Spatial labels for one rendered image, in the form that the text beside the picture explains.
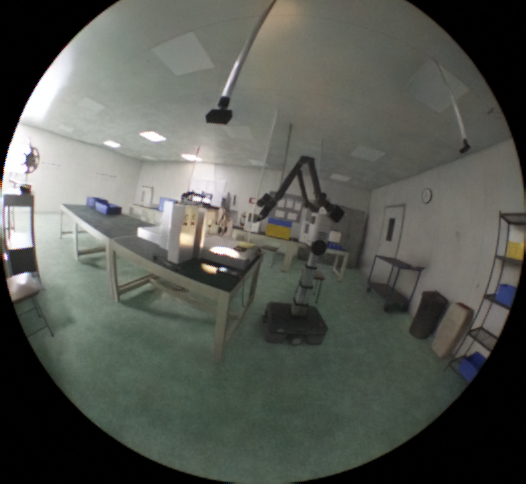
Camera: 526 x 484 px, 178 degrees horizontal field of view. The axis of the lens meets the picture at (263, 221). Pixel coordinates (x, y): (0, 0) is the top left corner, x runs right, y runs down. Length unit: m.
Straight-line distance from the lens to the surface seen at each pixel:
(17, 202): 2.44
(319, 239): 1.60
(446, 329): 2.74
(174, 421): 1.35
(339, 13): 1.62
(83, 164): 8.14
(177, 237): 1.40
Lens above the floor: 1.28
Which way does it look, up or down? 3 degrees down
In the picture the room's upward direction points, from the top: 11 degrees clockwise
